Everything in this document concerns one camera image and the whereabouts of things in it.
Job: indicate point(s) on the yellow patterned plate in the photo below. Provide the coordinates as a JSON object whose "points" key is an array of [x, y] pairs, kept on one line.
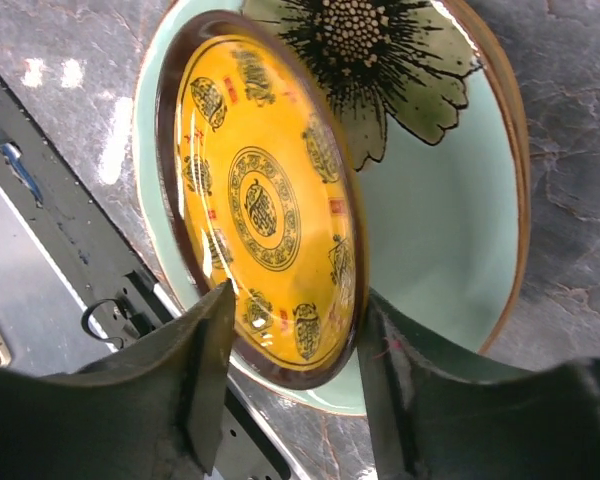
{"points": [[260, 194]]}

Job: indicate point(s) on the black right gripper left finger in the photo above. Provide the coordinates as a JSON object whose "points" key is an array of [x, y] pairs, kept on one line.
{"points": [[152, 410]]}

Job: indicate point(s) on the green flower plate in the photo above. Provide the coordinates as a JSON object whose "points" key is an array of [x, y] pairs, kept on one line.
{"points": [[443, 218]]}

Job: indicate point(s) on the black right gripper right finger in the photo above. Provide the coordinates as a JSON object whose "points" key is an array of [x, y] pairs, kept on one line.
{"points": [[439, 411]]}

